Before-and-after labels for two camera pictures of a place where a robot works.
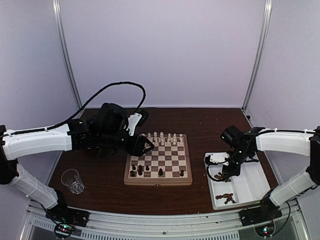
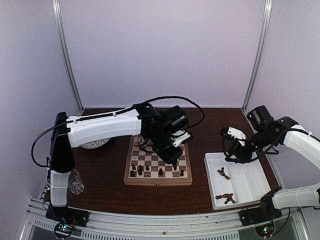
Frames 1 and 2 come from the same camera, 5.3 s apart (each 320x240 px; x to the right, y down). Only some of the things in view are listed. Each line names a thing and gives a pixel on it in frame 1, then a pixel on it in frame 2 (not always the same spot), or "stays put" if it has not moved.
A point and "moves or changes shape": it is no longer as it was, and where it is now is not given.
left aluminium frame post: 56,6 stays put
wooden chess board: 168,163 stays put
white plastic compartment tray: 250,187 stays put
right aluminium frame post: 268,5 stays put
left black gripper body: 111,141 to 161,148
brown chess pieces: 218,176 moves or changes shape
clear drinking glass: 70,178 stays put
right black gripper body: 236,171 to 242,154
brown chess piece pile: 226,195 stays put
